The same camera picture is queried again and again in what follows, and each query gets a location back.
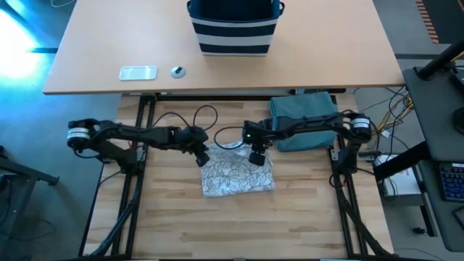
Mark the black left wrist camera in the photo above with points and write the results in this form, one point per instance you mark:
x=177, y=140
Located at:
x=203, y=159

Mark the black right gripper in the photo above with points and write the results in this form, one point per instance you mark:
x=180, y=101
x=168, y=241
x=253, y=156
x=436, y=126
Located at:
x=259, y=134

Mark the white box device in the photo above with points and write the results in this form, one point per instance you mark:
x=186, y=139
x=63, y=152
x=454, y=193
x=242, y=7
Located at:
x=402, y=186

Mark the white leaf-print cloth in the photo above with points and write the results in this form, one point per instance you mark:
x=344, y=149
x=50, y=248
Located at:
x=235, y=174

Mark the black metal table frame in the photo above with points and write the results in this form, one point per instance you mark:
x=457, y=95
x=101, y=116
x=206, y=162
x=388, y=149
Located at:
x=133, y=224

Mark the navy white striped fabric bin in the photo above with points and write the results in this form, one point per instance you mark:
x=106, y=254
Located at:
x=235, y=32

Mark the dark rug with orange stripes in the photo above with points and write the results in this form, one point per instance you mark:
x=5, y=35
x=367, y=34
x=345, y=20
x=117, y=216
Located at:
x=449, y=18

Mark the grey metal stand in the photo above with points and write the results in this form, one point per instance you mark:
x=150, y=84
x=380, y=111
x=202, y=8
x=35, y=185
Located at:
x=21, y=174

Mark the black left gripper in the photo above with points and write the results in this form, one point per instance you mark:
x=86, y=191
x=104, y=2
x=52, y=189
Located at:
x=192, y=139

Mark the light brown desk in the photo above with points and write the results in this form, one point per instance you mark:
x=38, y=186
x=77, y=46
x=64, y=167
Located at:
x=108, y=36

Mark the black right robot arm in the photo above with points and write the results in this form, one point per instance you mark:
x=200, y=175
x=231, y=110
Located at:
x=319, y=125

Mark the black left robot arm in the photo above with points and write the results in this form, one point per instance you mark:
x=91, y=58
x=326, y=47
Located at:
x=119, y=136

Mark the black round base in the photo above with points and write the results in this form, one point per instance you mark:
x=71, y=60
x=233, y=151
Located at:
x=459, y=121

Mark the white smartphone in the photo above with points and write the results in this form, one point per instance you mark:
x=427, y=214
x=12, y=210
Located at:
x=137, y=73

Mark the black keyboard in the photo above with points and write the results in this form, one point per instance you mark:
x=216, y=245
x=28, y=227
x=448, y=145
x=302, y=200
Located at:
x=453, y=181

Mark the black diagonal desk leg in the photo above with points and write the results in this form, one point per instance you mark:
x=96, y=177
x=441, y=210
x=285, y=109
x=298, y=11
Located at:
x=398, y=163

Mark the small black plug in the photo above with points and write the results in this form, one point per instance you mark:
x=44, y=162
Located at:
x=418, y=230

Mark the black side desk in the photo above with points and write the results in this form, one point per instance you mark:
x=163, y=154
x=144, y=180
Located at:
x=431, y=119

